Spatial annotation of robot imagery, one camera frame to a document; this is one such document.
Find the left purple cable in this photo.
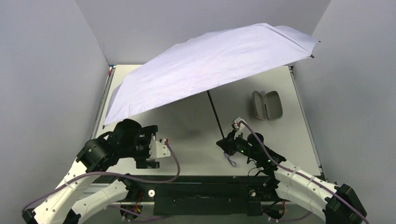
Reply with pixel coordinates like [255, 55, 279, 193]
[21, 140, 181, 223]

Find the lilac umbrella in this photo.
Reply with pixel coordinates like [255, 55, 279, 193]
[103, 22, 321, 168]

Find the purple cable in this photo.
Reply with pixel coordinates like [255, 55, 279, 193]
[237, 121, 371, 224]
[21, 140, 181, 223]

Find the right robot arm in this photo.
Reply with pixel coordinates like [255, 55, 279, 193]
[216, 131, 368, 224]

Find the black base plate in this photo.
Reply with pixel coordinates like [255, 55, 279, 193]
[115, 175, 285, 216]

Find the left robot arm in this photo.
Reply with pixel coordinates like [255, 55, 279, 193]
[22, 119, 169, 224]

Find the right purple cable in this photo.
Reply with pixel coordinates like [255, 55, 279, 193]
[237, 121, 371, 224]

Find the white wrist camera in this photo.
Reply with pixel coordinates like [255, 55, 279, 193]
[232, 117, 246, 140]
[149, 138, 171, 159]

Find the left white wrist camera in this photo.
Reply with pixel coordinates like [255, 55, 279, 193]
[149, 138, 171, 159]

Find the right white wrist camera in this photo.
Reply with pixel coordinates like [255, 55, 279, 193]
[232, 117, 246, 140]

